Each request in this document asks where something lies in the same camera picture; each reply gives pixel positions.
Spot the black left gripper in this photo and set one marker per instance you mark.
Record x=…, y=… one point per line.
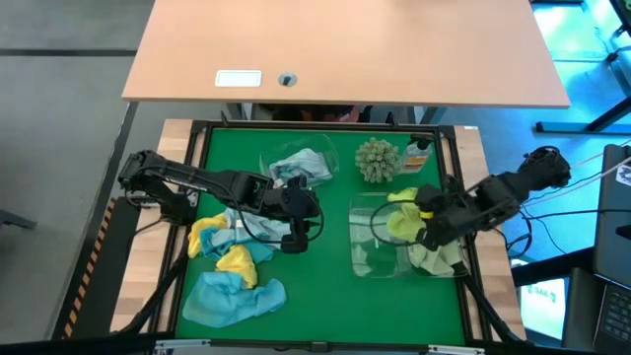
x=296, y=203

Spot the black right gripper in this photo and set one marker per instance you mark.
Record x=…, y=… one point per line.
x=453, y=214

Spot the yellow-green microfiber towel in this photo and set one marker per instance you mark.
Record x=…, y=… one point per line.
x=401, y=222

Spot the blue-grey microfiber towel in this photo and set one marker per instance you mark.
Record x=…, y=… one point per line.
x=266, y=228
x=301, y=166

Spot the yellow microfiber towel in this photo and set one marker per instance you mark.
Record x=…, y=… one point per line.
x=197, y=236
x=239, y=263

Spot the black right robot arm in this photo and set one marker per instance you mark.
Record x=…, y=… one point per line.
x=503, y=192

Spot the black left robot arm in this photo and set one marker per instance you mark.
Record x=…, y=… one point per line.
x=217, y=180

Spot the pale green microfiber towel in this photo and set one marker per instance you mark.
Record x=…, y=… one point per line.
x=436, y=259

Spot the large cyan microfiber towel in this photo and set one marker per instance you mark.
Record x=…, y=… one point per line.
x=222, y=301

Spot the clear pump bottle orange label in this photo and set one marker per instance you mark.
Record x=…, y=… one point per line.
x=416, y=158

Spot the clear plastic basket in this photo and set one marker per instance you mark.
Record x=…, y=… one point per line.
x=323, y=148
x=379, y=256

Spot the green table mat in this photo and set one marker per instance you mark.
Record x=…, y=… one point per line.
x=325, y=296

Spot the green spiky ball plant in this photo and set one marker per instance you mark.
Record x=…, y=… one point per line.
x=378, y=160

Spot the black office chair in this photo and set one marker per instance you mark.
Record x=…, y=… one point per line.
x=315, y=113

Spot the white lit screen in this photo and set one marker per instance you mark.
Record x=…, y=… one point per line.
x=542, y=308

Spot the white desk label plate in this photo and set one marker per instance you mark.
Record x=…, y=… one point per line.
x=238, y=78

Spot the black desk foot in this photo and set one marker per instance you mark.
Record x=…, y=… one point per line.
x=581, y=127

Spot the light wooden desk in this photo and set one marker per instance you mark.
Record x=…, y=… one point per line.
x=345, y=49

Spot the hazard striped black panel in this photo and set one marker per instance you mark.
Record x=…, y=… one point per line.
x=89, y=276

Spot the black keyboard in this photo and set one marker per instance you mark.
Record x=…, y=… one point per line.
x=616, y=315

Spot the black aluminium rig frame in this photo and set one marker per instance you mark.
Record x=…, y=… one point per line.
x=315, y=124

